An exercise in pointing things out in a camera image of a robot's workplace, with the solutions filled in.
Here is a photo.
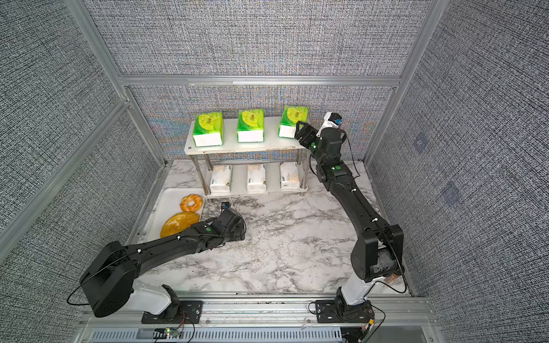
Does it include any white slotted cable duct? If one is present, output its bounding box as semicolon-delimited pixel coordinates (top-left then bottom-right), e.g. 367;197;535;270
87;327;343;342

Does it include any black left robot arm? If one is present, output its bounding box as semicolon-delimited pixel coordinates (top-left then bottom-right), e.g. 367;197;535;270
79;208;247;322

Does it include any white plastic tray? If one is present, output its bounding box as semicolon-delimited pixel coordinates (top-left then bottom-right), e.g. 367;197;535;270
139;188;204;243

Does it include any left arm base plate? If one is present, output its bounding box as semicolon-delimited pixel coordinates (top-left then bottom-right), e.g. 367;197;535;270
141;300;204;324

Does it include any green tissue pack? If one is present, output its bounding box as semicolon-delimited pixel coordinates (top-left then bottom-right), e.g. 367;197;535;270
278;106;309;139
192;111;224;147
237;109;264;143

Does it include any white tissue pack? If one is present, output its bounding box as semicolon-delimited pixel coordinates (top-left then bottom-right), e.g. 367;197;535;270
210;165;232;194
280;161;300;190
247;164;267;193

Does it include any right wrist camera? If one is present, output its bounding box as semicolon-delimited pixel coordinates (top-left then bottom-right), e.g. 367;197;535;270
316;112;343;137

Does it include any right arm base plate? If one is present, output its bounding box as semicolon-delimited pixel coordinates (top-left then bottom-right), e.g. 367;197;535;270
314;300;375;324

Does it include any golden oval bread loaf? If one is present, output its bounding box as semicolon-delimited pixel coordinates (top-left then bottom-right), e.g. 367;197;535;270
160;212;200;238

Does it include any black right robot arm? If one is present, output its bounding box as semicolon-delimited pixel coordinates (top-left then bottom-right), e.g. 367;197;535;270
295;121;404;307

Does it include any glazed ring donut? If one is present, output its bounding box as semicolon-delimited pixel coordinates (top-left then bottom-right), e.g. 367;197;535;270
180;194;203;212

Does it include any white two-tier metal shelf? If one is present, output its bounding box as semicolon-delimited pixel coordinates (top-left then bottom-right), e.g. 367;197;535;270
184;117;310;198

